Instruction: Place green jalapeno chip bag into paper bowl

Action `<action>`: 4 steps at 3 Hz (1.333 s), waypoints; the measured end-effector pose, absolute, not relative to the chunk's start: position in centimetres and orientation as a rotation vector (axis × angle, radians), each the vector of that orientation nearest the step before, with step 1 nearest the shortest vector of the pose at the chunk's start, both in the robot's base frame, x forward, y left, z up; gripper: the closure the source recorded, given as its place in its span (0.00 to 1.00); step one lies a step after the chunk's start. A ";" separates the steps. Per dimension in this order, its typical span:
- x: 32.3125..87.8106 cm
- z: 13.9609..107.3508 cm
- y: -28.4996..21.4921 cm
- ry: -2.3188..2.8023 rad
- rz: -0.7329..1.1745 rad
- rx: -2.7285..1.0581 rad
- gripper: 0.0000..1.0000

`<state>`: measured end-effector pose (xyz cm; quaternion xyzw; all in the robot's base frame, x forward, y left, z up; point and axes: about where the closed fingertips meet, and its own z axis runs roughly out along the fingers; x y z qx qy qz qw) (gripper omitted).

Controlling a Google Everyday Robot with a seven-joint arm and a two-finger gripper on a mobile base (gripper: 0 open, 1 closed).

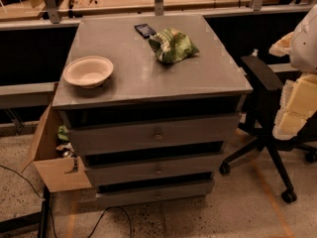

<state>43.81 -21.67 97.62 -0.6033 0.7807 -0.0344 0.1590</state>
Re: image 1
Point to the white paper bowl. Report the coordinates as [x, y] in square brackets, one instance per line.
[88, 72]

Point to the grey drawer cabinet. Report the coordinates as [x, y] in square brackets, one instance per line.
[152, 131]

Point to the open cardboard box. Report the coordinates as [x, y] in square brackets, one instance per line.
[57, 172]

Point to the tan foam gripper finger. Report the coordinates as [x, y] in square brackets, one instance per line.
[298, 103]
[281, 47]

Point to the black stand leg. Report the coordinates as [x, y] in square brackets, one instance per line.
[39, 218]

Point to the green bag in box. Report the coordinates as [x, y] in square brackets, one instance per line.
[62, 133]

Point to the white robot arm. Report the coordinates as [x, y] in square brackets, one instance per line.
[303, 49]

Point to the black office chair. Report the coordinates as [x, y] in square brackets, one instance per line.
[262, 105]

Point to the dark blue snack packet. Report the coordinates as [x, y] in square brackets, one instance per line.
[145, 30]

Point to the green jalapeno chip bag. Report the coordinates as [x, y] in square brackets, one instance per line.
[172, 46]

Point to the wooden workbench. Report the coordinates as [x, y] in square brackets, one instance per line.
[35, 9]

